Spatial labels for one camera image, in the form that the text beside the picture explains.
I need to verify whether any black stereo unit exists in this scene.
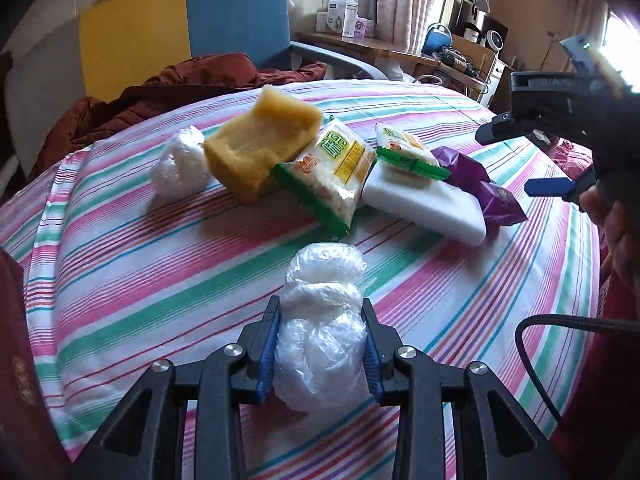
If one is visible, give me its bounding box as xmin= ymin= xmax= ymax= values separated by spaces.
xmin=450 ymin=0 xmax=508 ymax=51

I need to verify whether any plastic white ball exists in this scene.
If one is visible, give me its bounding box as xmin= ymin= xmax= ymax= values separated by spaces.
xmin=272 ymin=242 xmax=368 ymax=413
xmin=149 ymin=126 xmax=211 ymax=204

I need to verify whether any grey yellow blue chair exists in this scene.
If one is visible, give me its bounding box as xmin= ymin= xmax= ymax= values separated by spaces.
xmin=2 ymin=0 xmax=388 ymax=171

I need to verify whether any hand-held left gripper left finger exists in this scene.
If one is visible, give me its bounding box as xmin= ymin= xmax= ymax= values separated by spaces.
xmin=67 ymin=295 xmax=281 ymax=480

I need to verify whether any purple snack packet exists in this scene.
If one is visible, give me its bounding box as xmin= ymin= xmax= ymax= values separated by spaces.
xmin=475 ymin=180 xmax=530 ymax=228
xmin=430 ymin=146 xmax=493 ymax=196

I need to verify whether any black braided cable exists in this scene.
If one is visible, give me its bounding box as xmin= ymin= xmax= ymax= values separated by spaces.
xmin=515 ymin=314 xmax=640 ymax=431

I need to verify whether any green yellow cracker packet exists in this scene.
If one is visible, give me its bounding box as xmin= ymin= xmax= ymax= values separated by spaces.
xmin=375 ymin=122 xmax=441 ymax=171
xmin=270 ymin=117 xmax=377 ymax=241

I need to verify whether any wooden desk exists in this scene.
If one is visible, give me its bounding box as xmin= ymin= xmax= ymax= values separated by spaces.
xmin=295 ymin=30 xmax=488 ymax=96

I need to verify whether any yellow sponge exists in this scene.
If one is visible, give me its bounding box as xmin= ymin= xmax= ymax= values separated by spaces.
xmin=202 ymin=85 xmax=323 ymax=206

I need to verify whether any person's red garment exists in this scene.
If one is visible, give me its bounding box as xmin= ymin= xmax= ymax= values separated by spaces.
xmin=547 ymin=260 xmax=640 ymax=480

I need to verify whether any blue round container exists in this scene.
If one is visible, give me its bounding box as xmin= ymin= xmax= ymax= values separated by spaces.
xmin=422 ymin=22 xmax=453 ymax=58

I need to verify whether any rectangular tin box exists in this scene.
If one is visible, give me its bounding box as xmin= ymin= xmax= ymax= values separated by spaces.
xmin=0 ymin=247 xmax=71 ymax=480

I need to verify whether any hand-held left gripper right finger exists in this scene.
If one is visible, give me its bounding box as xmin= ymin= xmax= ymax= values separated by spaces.
xmin=361 ymin=298 xmax=573 ymax=480

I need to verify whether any red-brown jacket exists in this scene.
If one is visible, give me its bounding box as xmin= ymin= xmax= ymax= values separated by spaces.
xmin=30 ymin=52 xmax=328 ymax=181

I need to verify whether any white carton dark label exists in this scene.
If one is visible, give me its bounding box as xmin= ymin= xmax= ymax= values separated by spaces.
xmin=327 ymin=1 xmax=358 ymax=37

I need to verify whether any person's right hand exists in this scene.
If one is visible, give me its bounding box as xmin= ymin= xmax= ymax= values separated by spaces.
xmin=582 ymin=182 xmax=640 ymax=306

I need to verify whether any white sponge block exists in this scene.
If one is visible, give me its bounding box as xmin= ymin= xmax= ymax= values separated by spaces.
xmin=361 ymin=162 xmax=488 ymax=247

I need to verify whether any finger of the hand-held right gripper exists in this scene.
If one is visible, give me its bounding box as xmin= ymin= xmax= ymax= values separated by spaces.
xmin=525 ymin=166 xmax=599 ymax=212
xmin=474 ymin=109 xmax=543 ymax=145

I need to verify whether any patterned curtain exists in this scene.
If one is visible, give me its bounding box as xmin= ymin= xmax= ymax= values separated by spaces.
xmin=372 ymin=0 xmax=446 ymax=56

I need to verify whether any green plastic clip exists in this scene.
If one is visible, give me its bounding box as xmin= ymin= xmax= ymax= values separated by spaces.
xmin=376 ymin=146 xmax=452 ymax=182

